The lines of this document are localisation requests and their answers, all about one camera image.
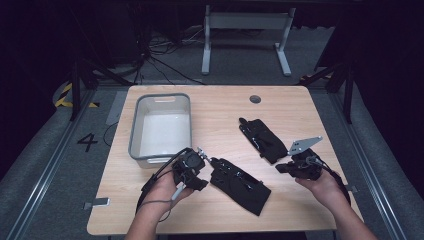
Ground person's right hand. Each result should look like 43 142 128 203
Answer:
294 171 348 210

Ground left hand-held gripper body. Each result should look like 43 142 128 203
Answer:
172 146 211 184

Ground white metal desk frame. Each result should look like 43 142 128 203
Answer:
200 4 297 77

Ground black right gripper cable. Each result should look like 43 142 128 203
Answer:
308 155 352 205

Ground grey floor tape patch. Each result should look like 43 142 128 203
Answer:
105 90 129 127

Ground person's left hand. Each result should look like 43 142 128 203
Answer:
143 170 195 215

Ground black sock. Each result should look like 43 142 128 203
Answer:
238 116 290 165
209 156 272 217

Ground grey cable with white plug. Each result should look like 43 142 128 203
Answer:
136 181 186 223

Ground grey metal floor rail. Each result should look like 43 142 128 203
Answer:
5 89 98 240
328 91 408 240

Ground black metal stand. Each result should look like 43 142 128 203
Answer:
67 54 135 122
298 58 356 125

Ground tangle of black floor cables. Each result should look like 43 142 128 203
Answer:
133 23 207 86

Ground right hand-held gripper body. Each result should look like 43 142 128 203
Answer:
287 135 324 182

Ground white plastic basket grey rim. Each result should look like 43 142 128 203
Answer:
127 92 194 170

